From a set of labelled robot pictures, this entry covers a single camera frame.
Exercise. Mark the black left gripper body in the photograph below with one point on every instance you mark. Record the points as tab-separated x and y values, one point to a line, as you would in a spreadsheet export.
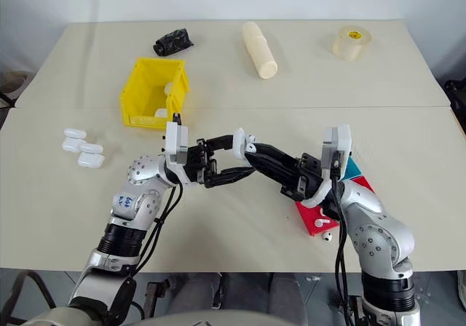
198	162

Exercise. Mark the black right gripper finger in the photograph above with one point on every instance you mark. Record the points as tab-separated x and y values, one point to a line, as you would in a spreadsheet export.
280	156
269	169

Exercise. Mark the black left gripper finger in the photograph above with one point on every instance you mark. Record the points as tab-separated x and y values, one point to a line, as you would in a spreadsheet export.
229	175
223	143

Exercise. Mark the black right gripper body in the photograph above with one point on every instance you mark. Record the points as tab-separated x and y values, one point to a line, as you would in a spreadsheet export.
306	180

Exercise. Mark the white earbud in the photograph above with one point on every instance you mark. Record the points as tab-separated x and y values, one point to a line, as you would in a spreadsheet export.
251	138
327	237
320	222

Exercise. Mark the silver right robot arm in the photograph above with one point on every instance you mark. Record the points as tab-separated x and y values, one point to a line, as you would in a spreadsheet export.
378	231

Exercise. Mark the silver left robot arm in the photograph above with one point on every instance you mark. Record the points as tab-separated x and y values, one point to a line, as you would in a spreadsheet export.
145	202

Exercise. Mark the red and teal box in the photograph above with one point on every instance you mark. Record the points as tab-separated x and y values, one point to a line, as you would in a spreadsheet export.
313	213

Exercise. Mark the yellow plastic bin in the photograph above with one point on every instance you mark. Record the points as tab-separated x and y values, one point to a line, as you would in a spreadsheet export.
142	86

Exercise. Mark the teal flat foam block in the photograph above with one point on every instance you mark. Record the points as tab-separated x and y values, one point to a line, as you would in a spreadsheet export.
352	169

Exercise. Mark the cream cylindrical foam roll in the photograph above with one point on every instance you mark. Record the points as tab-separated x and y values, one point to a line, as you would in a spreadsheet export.
260	49

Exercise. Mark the black crumpled bag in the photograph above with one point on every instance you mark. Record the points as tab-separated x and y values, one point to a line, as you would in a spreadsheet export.
173	42

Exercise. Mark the translucent tape roll yellow label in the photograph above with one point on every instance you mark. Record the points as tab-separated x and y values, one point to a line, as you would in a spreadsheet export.
351	44

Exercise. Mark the grey robot torso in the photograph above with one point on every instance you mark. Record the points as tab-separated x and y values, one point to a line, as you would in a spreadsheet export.
145	318

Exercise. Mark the black equipment beside table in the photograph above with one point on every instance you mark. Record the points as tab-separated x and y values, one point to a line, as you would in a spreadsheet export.
457	104

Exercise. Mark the beige clutter beside table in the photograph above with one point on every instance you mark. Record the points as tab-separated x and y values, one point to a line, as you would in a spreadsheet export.
12	82

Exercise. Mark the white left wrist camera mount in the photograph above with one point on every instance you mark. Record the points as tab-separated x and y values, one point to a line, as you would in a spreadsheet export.
174	140

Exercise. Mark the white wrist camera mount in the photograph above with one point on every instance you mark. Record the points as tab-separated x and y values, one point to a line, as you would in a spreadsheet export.
174	140
342	140

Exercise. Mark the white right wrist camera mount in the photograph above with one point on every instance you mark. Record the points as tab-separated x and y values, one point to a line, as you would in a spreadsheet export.
342	140

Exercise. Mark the dark metal bracket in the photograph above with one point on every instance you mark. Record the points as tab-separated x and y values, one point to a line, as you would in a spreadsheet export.
154	297

